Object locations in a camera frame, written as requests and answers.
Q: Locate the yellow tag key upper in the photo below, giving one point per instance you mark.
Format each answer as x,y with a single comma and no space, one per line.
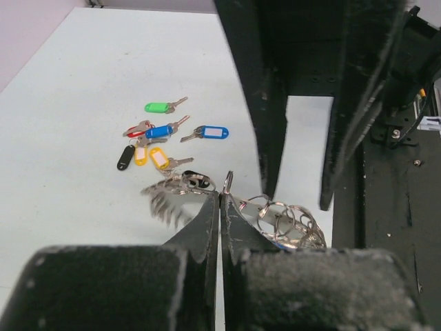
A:
140,155

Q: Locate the yellow tag key lower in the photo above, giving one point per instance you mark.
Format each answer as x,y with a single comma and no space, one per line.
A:
163,162

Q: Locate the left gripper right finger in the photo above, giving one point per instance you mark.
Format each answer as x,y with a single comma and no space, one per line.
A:
266,288

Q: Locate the black tag key lower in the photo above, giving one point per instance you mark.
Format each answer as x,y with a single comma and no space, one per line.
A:
196,179

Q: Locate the round metal keyring disc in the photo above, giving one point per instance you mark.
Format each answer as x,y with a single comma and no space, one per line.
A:
275,220

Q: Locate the green tag key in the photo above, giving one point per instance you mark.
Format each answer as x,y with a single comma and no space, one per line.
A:
163,107

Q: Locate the black tag key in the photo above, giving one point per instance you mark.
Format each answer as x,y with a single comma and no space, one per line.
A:
126,157
196,179

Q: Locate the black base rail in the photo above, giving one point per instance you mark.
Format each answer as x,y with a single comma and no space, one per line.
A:
390,199

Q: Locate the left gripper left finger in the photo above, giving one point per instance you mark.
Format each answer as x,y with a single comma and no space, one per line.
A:
125,287

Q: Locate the yellow tag key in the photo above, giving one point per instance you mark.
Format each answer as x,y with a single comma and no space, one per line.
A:
140,155
163,162

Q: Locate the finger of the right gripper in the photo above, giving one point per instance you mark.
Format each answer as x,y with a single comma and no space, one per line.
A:
244,25
369,45

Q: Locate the black tag key upper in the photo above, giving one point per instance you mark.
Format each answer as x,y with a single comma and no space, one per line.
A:
126,157

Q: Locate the red tag key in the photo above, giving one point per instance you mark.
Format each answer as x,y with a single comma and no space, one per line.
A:
138,130

